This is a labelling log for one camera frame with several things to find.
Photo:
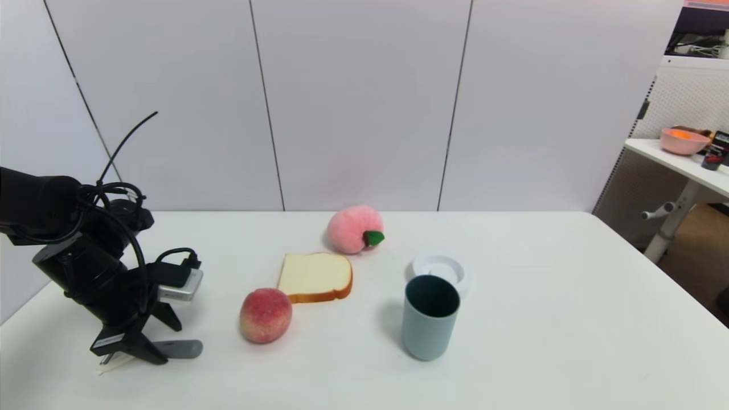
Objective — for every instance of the pink bowl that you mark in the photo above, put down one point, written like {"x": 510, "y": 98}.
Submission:
{"x": 682, "y": 145}

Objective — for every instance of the white side table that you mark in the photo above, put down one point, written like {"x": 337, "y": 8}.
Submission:
{"x": 672, "y": 160}

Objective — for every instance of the white pegboard panel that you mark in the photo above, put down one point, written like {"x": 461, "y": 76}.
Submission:
{"x": 686, "y": 94}

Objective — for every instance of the orange fruit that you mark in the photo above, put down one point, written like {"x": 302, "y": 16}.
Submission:
{"x": 680, "y": 134}

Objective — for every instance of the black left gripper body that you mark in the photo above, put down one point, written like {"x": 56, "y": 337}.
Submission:
{"x": 117, "y": 336}

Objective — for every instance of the blue grey plastic cup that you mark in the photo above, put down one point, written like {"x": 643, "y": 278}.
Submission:
{"x": 428, "y": 333}

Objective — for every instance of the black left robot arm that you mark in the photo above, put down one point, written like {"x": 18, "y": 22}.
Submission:
{"x": 34, "y": 199}

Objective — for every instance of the toy bread slice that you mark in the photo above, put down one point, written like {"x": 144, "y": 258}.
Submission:
{"x": 313, "y": 276}

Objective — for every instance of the pink plush peach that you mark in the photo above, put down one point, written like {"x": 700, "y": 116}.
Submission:
{"x": 350, "y": 228}

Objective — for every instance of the realistic red yellow peach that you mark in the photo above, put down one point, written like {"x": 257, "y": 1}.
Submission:
{"x": 266, "y": 316}

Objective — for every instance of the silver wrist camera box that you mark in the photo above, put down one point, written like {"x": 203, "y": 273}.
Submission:
{"x": 183, "y": 290}

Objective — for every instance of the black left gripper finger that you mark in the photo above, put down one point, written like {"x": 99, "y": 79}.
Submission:
{"x": 147, "y": 352}
{"x": 170, "y": 320}

